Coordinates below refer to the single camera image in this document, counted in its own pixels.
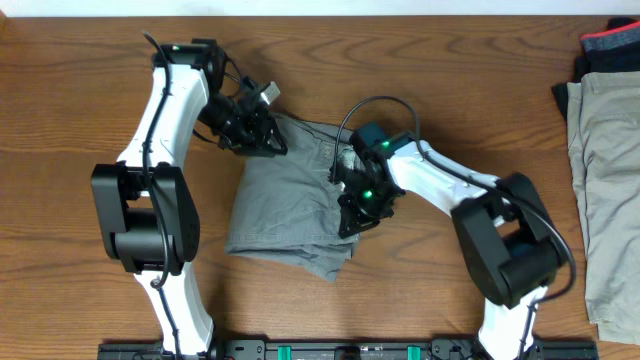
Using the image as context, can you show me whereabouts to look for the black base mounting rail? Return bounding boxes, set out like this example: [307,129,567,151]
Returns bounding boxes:
[97,337,600,360]

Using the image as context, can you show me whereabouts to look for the beige folded shorts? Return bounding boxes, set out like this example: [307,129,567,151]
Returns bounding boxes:
[566,72,639,344]

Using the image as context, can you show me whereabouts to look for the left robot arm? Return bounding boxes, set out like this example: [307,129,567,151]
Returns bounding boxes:
[91,38,288,359]

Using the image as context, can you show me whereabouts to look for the dark garment red trim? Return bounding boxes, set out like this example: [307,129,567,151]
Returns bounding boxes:
[550,17,640,121]

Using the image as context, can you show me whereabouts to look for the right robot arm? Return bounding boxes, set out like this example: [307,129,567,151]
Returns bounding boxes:
[329,123,575,359]

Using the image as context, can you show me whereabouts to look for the grey shorts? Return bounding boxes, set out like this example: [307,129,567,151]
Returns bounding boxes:
[225,114,361,282]

